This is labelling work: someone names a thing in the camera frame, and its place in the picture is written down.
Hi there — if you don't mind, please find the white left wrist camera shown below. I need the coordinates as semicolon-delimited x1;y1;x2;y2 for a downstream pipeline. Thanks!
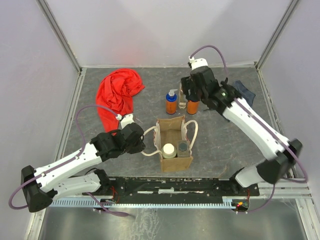
115;113;135;129

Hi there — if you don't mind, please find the dark blue cloth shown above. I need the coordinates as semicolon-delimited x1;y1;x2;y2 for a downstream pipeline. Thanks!
203;79;256;123

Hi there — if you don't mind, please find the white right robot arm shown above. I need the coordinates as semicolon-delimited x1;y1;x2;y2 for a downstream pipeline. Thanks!
181;62;303;188

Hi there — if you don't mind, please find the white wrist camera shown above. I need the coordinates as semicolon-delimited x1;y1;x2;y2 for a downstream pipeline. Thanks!
188;56;208;70
115;113;135;129

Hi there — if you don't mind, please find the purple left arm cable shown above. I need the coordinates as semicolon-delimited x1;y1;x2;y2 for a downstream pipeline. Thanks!
8;104;123;210

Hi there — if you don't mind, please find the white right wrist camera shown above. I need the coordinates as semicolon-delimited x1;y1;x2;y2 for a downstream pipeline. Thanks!
188;56;208;70

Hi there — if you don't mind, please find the square clear dark-cap bottle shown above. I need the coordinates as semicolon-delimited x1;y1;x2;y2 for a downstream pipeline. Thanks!
176;140;190;158

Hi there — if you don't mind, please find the clear yellow liquid bottle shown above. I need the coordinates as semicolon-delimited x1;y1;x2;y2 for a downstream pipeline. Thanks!
178;83;188;109

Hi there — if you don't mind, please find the light blue cable duct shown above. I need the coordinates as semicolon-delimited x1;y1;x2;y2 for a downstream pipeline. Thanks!
47;196;247;208

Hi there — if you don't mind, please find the left aluminium frame post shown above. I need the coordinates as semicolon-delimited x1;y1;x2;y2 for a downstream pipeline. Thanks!
36;0;82;72

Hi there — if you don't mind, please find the right aluminium frame post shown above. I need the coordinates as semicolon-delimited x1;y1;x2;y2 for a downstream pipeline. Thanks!
255;0;301;71

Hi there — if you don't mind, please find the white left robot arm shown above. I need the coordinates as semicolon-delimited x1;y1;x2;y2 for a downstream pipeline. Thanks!
21;123;146;213

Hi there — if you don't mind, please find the red cloth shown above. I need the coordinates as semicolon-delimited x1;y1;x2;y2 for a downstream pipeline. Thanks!
95;68;145;132

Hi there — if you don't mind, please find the printed canvas tote bag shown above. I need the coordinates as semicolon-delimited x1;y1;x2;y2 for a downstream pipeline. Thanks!
141;115;199;172

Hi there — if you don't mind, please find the aluminium frame post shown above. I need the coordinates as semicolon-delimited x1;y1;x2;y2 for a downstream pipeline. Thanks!
36;0;82;72
255;0;301;71

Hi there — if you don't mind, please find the white cap cream bottle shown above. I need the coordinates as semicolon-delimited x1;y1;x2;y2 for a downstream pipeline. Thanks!
161;143;177;159

